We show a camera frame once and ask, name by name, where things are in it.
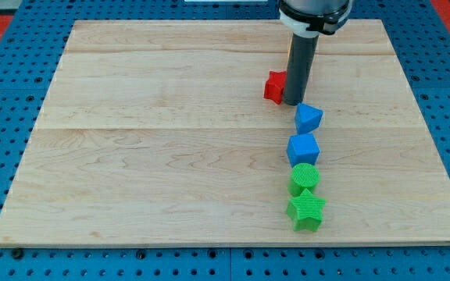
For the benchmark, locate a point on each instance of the green cylinder block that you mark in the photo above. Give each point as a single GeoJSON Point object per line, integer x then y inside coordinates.
{"type": "Point", "coordinates": [304, 176]}

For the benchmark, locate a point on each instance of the red star block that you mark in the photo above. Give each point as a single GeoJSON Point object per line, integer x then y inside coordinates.
{"type": "Point", "coordinates": [274, 86]}

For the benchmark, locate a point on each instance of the blue triangle block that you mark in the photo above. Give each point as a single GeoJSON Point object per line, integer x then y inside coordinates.
{"type": "Point", "coordinates": [307, 118]}

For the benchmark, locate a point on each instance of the yellow block behind rod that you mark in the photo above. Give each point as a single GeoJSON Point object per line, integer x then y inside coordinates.
{"type": "Point", "coordinates": [289, 52]}

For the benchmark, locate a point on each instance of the blue cube block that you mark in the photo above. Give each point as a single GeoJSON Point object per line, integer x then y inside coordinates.
{"type": "Point", "coordinates": [302, 148]}

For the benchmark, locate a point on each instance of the green star block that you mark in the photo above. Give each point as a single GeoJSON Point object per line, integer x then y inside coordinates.
{"type": "Point", "coordinates": [306, 211]}

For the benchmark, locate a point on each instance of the wooden board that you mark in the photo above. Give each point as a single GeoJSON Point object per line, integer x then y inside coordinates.
{"type": "Point", "coordinates": [155, 133]}

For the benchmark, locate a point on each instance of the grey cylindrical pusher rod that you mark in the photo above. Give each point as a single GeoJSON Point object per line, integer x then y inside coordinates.
{"type": "Point", "coordinates": [302, 55]}

